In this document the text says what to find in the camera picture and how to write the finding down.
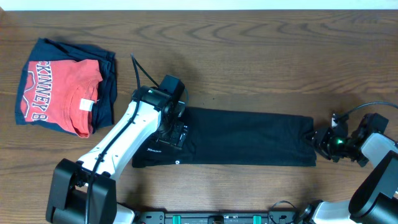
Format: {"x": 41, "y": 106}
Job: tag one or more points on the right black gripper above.
{"x": 322, "y": 135}

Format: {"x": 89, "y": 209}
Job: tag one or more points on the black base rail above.
{"x": 159, "y": 217}

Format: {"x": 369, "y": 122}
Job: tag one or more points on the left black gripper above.
{"x": 178, "y": 137}

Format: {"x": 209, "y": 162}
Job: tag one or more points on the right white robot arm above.
{"x": 374, "y": 201}

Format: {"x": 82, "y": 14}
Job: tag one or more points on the red folded t-shirt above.
{"x": 62, "y": 92}

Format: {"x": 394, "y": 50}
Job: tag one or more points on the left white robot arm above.
{"x": 85, "y": 191}

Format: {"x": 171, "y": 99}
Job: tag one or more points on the black t-shirt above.
{"x": 234, "y": 137}

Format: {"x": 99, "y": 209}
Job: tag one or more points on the navy folded garment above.
{"x": 50, "y": 50}

